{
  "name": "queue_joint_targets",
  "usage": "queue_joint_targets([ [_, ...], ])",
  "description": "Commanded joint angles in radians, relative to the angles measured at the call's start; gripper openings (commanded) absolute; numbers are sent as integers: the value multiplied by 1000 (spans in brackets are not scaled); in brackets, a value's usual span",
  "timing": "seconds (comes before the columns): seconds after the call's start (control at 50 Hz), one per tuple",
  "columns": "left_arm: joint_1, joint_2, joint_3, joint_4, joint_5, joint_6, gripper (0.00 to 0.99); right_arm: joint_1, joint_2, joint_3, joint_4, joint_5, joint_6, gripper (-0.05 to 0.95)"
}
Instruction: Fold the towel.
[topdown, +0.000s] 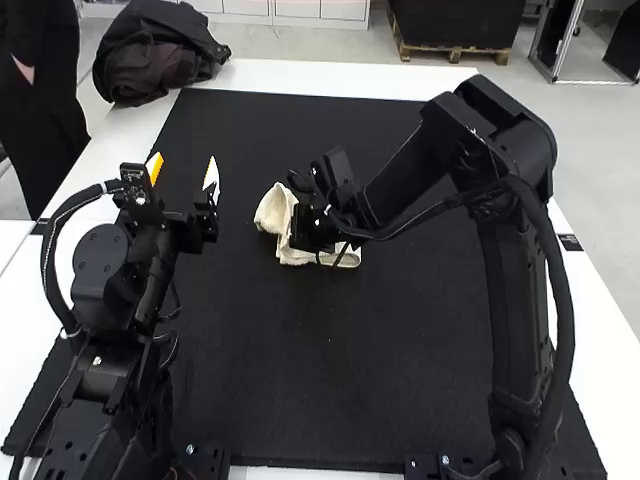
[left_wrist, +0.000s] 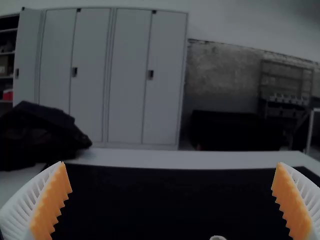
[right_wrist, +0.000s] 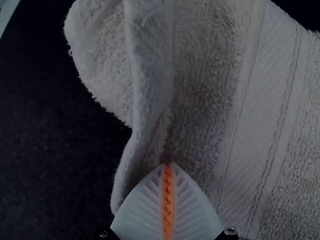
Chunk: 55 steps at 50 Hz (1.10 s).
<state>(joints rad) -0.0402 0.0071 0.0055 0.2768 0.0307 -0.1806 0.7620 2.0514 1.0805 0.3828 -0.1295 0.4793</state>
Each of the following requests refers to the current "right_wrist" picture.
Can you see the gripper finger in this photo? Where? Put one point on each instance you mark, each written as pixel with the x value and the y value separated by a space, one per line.
pixel 142 212
pixel 197 212

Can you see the pale towel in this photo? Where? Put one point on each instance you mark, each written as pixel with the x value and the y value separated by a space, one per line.
pixel 212 87

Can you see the black mat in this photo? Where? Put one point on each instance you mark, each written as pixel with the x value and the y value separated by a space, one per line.
pixel 50 125

